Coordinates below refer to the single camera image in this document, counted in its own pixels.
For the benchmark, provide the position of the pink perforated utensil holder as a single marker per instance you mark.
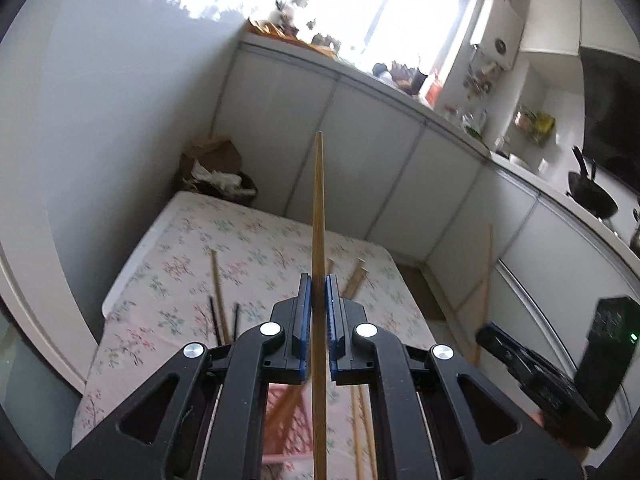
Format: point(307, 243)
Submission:
point(287, 429)

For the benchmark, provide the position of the white water heater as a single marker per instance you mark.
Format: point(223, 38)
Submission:
point(497, 32)

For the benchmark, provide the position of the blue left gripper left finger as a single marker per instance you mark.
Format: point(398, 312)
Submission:
point(303, 324)

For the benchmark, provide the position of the brown cardboard box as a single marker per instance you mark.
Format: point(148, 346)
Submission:
point(213, 167)

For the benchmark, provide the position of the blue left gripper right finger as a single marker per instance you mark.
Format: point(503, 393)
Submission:
point(332, 302)

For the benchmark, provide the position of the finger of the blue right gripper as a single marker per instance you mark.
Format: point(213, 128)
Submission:
point(504, 348)

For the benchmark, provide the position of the floral tablecloth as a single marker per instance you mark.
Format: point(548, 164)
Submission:
point(159, 301)

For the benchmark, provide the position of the black wok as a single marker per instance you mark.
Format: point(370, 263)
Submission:
point(584, 190)

